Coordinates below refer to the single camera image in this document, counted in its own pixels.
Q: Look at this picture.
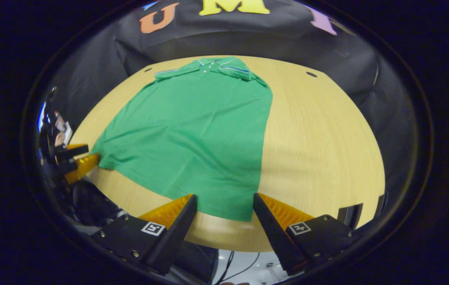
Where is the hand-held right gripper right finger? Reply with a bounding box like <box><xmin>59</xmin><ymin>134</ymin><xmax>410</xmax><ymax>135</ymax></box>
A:
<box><xmin>253</xmin><ymin>193</ymin><xmax>361</xmax><ymax>276</ymax></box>

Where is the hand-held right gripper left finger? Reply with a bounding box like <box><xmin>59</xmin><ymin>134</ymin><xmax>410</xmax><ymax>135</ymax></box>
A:
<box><xmin>92</xmin><ymin>194</ymin><xmax>198</xmax><ymax>276</ymax></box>

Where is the green T-shirt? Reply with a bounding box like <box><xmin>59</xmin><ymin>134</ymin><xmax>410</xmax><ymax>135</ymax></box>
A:
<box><xmin>90</xmin><ymin>57</ymin><xmax>273</xmax><ymax>222</ymax></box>

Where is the white printed packet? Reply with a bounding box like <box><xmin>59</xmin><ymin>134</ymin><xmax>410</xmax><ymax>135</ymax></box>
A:
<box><xmin>61</xmin><ymin>120</ymin><xmax>74</xmax><ymax>144</ymax></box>

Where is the black backdrop cloth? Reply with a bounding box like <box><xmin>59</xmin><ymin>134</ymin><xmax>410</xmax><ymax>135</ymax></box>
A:
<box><xmin>42</xmin><ymin>0</ymin><xmax>421</xmax><ymax>198</ymax></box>

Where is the black cable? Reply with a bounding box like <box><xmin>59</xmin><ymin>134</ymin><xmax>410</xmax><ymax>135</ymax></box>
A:
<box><xmin>222</xmin><ymin>253</ymin><xmax>261</xmax><ymax>282</ymax></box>
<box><xmin>214</xmin><ymin>251</ymin><xmax>236</xmax><ymax>285</ymax></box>

